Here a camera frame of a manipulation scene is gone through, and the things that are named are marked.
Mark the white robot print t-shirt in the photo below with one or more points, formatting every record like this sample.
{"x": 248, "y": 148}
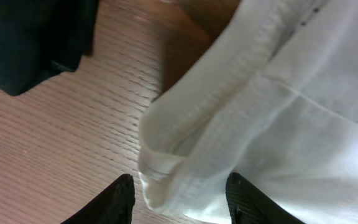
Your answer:
{"x": 275, "y": 99}

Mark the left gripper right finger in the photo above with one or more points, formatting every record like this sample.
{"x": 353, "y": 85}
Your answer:
{"x": 248, "y": 205}

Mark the folded black cloth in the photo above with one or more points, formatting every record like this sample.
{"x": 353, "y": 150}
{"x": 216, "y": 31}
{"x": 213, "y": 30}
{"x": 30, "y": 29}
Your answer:
{"x": 40, "y": 39}

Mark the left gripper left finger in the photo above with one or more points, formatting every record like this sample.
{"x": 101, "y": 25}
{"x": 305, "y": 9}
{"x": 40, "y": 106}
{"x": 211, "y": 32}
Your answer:
{"x": 114, "y": 205}

